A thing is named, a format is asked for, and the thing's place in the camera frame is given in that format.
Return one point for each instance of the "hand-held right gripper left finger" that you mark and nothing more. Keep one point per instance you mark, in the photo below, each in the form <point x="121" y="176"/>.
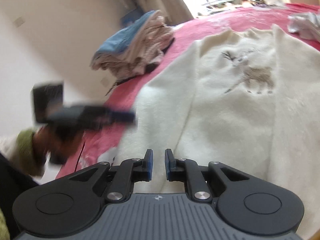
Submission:
<point x="149" y="165"/>

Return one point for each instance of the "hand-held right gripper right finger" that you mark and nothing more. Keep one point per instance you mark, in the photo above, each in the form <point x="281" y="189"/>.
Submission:
<point x="168" y="165"/>

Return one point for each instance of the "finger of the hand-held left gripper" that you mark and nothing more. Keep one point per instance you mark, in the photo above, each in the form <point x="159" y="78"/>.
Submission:
<point x="112" y="117"/>

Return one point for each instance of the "cream sweater with deer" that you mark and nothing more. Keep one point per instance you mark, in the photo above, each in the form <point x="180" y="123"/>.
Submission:
<point x="225" y="120"/>

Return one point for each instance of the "person's left hand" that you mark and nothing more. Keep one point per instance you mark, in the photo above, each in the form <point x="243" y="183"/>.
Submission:
<point x="41" y="142"/>

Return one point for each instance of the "black folded garment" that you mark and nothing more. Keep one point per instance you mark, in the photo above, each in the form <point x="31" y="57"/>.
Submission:
<point x="150" y="67"/>

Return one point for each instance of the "person's dark clothing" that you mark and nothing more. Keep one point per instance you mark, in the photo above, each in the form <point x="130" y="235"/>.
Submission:
<point x="12" y="187"/>

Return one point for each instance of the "light pink folded garment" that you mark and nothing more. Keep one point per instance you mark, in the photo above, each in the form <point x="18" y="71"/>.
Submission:
<point x="152" y="27"/>

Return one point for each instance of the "dark blue box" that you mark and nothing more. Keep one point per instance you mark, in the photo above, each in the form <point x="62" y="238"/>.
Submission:
<point x="131" y="16"/>

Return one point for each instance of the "pink floral blanket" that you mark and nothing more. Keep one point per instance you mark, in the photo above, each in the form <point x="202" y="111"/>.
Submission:
<point x="200" y="27"/>

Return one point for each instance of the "beige curtain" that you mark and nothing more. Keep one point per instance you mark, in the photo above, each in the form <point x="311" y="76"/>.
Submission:
<point x="160" y="0"/>

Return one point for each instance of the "person's green sweater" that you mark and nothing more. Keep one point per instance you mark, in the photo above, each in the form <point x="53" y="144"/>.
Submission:
<point x="3" y="225"/>

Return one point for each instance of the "light grey crumpled shirt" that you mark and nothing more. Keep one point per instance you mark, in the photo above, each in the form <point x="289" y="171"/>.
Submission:
<point x="305" y="26"/>

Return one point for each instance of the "wall outlet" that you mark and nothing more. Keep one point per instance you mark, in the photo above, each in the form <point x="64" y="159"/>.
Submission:
<point x="19" y="22"/>

